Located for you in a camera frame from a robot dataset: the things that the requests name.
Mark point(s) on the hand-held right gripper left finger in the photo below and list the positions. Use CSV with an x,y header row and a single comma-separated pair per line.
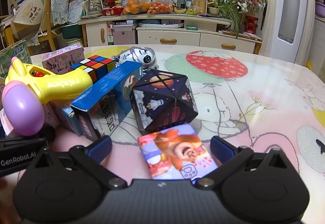
x,y
101,146

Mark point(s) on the multicoloured puzzle cube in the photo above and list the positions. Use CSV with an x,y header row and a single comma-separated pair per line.
x,y
94,64

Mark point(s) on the bunch of bananas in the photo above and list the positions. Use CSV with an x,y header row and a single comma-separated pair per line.
x,y
179,10

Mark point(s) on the cardboard box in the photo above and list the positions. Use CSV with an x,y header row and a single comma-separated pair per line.
x,y
15,56

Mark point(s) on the light blue small box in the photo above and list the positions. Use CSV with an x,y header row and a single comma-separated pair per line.
x,y
68,117

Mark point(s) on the red gift box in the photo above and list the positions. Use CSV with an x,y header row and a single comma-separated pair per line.
x,y
113,11

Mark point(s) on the pink metal case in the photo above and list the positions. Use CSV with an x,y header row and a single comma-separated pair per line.
x,y
124,34

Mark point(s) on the green trash bin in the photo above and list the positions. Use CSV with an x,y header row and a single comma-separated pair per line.
x,y
72,34

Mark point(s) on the white oval tray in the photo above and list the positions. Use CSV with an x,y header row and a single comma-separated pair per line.
x,y
160,25

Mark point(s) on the dark blue carton box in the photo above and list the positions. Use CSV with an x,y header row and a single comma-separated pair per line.
x,y
106,94

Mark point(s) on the beige tote bag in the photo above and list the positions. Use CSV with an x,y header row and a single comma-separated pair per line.
x,y
29,14

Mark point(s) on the black space print cube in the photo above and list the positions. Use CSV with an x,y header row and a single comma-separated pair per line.
x,y
162,102

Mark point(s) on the silver astronaut toy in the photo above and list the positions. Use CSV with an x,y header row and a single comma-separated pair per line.
x,y
144,57

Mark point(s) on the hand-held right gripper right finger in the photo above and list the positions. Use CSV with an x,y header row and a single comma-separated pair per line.
x,y
221,149

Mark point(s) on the pink box blue dragon print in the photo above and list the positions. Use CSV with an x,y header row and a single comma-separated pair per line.
x,y
6,122

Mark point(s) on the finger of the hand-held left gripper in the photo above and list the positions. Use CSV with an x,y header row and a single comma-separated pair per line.
x,y
48,133

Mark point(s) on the pink doll blind box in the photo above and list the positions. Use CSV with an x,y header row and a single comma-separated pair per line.
x,y
63,57

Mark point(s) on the cartoon bear card box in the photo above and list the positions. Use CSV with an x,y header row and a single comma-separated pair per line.
x,y
177,152

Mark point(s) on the printed balloon tablecloth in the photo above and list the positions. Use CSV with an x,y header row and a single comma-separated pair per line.
x,y
254,102

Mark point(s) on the cream television cabinet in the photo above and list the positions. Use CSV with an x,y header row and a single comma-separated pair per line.
x,y
177,36

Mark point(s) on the purple basin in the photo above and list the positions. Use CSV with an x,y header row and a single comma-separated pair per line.
x,y
320,9

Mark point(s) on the yellow purple toy gun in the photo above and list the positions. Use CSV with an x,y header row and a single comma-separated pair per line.
x,y
58,84

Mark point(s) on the white tower air conditioner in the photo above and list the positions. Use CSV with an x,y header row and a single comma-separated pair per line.
x,y
292,5

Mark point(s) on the red lantern stand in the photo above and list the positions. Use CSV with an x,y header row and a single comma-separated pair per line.
x,y
251,25

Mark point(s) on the glass jar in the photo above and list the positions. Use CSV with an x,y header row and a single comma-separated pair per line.
x,y
181,2

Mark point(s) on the wooden picture frame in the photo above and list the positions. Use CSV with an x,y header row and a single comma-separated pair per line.
x,y
199,5

